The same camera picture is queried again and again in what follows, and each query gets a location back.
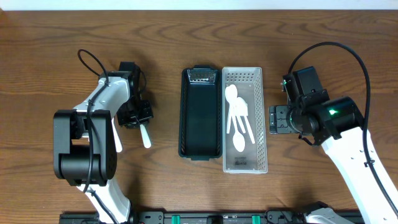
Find dark green plastic basket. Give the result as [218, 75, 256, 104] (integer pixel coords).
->
[178, 65, 223, 161]

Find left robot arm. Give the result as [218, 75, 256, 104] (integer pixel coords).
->
[53, 70, 152, 223]

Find clear white plastic basket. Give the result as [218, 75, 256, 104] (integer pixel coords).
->
[221, 67, 267, 174]

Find white plastic spoon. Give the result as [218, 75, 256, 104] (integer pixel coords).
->
[232, 115, 245, 152]
[229, 84, 246, 133]
[238, 97, 255, 144]
[225, 86, 232, 134]

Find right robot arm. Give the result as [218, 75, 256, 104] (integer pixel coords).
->
[269, 96, 397, 223]

